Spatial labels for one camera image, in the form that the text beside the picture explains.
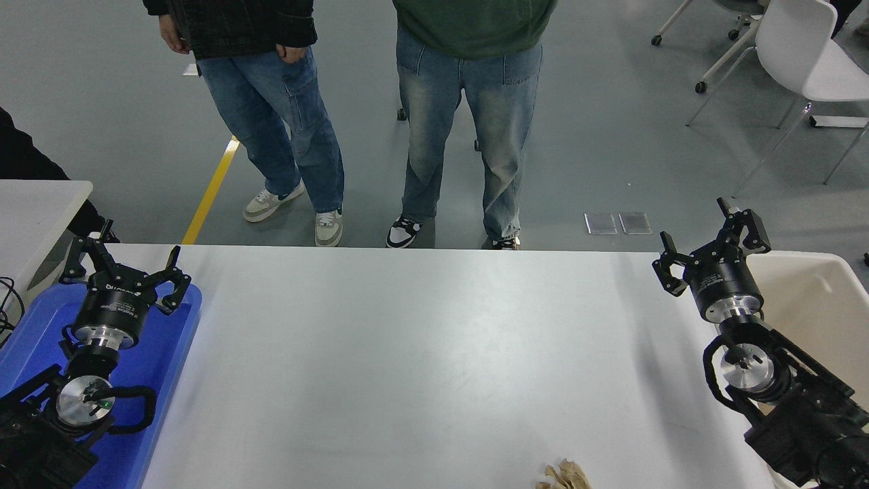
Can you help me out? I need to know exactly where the person's right hand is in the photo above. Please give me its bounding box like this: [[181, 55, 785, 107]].
[[158, 15, 192, 55]]

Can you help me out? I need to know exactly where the blue plastic tray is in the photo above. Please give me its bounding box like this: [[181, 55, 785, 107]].
[[0, 282, 203, 489]]

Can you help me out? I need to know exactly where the crumpled tan paper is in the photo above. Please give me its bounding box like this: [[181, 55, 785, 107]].
[[535, 458, 591, 489]]

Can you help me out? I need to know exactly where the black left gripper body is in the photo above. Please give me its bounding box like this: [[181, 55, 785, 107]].
[[73, 280, 160, 339]]

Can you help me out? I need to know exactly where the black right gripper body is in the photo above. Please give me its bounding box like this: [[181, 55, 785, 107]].
[[684, 259, 764, 321]]

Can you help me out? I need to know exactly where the large pale plastic bin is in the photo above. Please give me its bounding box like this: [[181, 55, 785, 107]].
[[743, 251, 869, 489]]

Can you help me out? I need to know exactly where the white side table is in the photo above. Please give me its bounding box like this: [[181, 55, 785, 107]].
[[0, 179, 94, 306]]

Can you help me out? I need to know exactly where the black cable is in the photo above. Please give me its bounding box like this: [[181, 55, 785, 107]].
[[0, 276, 26, 344]]

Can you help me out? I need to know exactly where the person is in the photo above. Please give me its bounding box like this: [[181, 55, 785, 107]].
[[386, 0, 559, 251], [143, 0, 345, 248], [0, 109, 119, 244]]

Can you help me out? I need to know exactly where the white plastic chair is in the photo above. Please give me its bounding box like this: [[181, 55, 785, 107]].
[[686, 0, 869, 199]]

